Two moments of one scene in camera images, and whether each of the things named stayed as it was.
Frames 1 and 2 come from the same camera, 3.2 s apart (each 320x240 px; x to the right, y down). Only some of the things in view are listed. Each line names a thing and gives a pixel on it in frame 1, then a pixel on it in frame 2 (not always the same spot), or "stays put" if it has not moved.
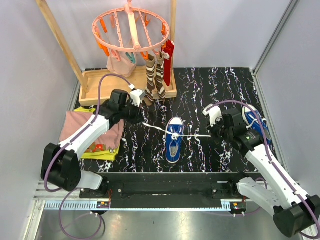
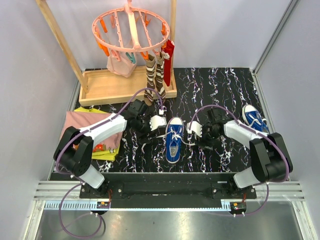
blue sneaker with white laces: x=174 y=137 stays put
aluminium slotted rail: x=82 y=205 stays put
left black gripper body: x=132 y=113 to x=142 y=128
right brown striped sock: x=159 y=76 stays put
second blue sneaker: x=251 y=120 stays put
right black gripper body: x=220 y=132 to x=209 y=136
